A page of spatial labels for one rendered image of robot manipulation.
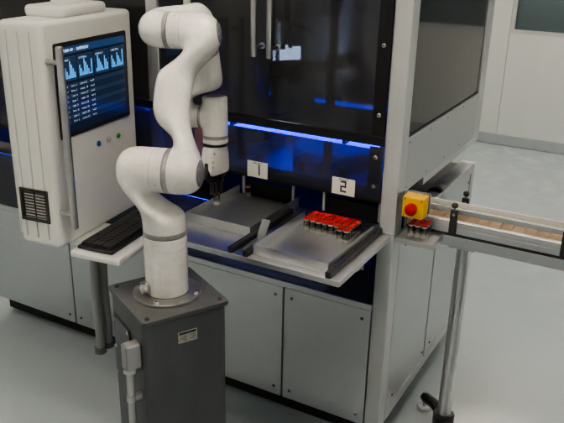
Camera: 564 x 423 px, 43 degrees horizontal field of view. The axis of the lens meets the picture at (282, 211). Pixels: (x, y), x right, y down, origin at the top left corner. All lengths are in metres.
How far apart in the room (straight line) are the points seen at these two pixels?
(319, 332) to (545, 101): 4.60
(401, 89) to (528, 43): 4.65
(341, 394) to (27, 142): 1.45
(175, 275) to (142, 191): 0.25
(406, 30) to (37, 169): 1.26
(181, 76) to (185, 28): 0.13
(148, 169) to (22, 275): 1.89
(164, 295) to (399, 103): 0.93
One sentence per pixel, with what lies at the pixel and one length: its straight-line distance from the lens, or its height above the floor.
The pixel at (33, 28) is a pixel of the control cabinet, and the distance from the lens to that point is 2.37.
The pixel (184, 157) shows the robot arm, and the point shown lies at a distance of 1.87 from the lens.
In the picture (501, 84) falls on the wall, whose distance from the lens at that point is 6.99.
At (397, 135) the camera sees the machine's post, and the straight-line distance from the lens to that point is 2.33.
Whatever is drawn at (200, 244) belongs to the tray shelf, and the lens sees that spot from 2.33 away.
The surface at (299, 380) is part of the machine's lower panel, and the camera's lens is 2.88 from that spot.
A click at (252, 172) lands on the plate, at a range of 2.61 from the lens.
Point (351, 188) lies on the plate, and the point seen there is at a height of 1.02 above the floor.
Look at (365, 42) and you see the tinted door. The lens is 2.33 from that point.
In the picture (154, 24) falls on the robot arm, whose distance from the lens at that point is 2.02.
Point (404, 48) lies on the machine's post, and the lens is 2.28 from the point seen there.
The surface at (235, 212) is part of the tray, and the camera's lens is 2.58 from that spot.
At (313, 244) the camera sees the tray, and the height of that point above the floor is 0.88.
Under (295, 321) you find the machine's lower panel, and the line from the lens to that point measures 2.76.
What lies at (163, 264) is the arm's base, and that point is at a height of 0.98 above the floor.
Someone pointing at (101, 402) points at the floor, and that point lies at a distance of 3.15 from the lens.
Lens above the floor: 1.82
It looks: 21 degrees down
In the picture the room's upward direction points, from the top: 1 degrees clockwise
